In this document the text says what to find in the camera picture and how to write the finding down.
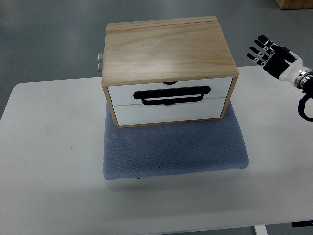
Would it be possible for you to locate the black white robotic hand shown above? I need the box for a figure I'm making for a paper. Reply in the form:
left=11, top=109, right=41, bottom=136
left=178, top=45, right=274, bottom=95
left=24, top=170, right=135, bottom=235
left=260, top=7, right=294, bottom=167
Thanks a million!
left=247, top=35, right=313, bottom=88

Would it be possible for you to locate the white drawer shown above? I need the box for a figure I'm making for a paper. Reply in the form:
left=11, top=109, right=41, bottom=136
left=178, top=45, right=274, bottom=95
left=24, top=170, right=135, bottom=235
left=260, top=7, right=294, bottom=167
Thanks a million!
left=108, top=77, right=232, bottom=106
left=114, top=98, right=225, bottom=126

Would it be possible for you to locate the metal clamp behind cabinet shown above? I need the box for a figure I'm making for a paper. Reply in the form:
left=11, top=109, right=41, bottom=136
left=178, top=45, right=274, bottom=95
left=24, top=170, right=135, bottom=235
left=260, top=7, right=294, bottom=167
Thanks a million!
left=97, top=52, right=104, bottom=72

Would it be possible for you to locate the black drawer handle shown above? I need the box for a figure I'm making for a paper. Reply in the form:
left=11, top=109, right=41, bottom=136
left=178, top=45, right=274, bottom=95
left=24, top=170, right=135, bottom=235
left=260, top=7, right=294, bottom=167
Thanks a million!
left=133, top=86, right=211, bottom=106

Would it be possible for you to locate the black bracket under table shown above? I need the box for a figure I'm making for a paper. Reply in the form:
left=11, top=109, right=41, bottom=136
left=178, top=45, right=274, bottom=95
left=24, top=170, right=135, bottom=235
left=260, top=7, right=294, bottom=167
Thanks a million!
left=292, top=220, right=313, bottom=228

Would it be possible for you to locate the white table leg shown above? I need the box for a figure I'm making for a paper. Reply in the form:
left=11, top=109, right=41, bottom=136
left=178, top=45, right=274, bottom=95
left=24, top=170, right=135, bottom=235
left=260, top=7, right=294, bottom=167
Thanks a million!
left=254, top=225, right=268, bottom=235

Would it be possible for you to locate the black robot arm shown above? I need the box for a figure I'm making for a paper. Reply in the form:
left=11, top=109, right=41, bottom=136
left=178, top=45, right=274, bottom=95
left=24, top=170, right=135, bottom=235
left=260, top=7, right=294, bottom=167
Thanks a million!
left=295, top=70, right=313, bottom=122

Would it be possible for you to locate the cardboard box corner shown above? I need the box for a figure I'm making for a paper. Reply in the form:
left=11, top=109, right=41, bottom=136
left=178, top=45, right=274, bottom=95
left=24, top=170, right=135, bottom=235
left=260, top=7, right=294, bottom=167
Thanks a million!
left=275, top=0, right=313, bottom=10

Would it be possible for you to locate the blue mesh mat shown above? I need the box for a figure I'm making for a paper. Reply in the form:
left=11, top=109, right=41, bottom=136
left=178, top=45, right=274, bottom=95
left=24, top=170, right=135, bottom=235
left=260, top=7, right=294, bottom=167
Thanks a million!
left=103, top=105, right=249, bottom=180

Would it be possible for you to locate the white top drawer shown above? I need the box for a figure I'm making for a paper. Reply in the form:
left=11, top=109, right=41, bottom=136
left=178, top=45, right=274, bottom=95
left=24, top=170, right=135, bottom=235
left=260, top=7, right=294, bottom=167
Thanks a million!
left=108, top=77, right=232, bottom=106

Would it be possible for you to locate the wooden drawer cabinet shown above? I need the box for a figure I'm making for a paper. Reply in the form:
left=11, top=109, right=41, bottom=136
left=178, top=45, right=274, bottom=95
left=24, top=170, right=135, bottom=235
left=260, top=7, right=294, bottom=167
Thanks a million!
left=102, top=16, right=239, bottom=128

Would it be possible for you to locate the white bottom drawer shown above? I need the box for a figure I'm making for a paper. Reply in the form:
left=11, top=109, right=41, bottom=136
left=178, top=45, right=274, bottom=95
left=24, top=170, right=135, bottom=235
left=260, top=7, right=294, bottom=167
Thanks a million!
left=114, top=98, right=225, bottom=126

